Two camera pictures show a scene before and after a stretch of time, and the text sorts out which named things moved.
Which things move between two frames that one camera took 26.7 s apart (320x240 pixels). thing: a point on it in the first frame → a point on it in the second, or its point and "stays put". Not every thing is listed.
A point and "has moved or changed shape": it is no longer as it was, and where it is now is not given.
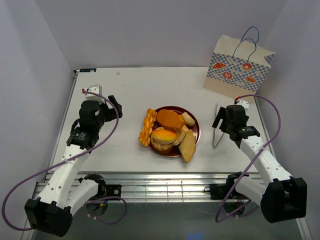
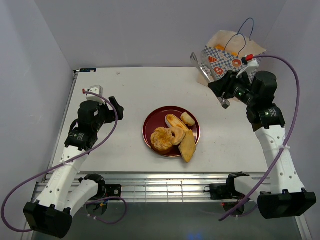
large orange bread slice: x=170 y=120 → x=221 y=47
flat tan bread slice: x=188 y=146 stays put
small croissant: x=181 y=135 stays put
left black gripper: x=111 y=113 stays put
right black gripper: x=221 y=115 → x=226 y=83
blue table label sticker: x=88 y=70 stays put
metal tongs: x=215 y=145 → x=210 y=75
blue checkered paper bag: x=237 y=67 has moved or changed shape
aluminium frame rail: x=164 y=187 stays put
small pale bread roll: x=187 y=119 stays put
